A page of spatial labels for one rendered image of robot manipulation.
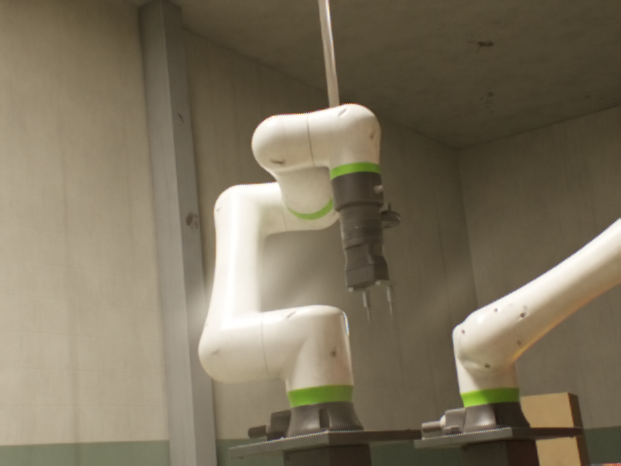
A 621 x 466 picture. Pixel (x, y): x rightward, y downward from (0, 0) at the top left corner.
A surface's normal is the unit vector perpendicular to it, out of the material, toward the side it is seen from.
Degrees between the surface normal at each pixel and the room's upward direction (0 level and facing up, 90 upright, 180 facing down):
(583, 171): 90
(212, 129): 90
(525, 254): 90
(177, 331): 90
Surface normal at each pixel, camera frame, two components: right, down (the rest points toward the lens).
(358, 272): -0.70, -0.11
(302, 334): -0.16, -0.24
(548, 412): -0.37, -0.18
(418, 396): 0.83, -0.22
